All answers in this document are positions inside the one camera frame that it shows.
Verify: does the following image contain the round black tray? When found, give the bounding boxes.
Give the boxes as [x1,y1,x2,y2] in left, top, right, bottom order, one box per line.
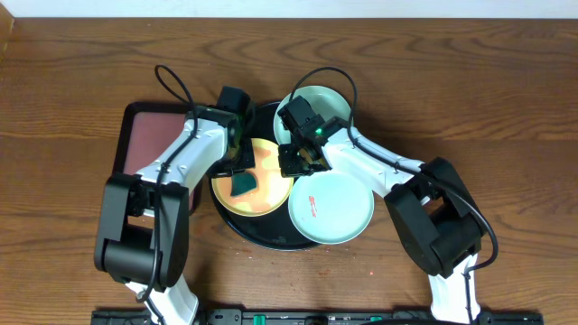
[210,101,319,251]

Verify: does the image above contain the light blue plate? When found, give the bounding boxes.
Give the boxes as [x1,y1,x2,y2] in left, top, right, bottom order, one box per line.
[288,172,374,245]

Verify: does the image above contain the yellow plate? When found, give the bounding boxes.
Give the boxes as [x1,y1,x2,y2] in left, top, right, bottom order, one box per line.
[211,138,294,217]

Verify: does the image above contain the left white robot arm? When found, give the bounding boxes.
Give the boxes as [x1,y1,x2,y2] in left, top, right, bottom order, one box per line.
[94,107,255,324]

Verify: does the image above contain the green yellow sponge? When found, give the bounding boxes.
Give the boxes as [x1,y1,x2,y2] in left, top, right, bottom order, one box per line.
[230,172,257,197]

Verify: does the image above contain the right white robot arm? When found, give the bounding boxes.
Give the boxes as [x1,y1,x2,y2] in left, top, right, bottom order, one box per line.
[279,116,489,323]

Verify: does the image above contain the pale green plate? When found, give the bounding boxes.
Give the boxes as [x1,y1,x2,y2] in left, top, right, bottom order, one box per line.
[273,86,350,144]

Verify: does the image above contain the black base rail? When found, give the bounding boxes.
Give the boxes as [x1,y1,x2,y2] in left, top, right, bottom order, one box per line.
[90,309,545,325]

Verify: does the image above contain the dark red rectangular tray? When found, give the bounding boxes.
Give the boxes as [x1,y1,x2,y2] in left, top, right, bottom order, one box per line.
[110,101,202,213]

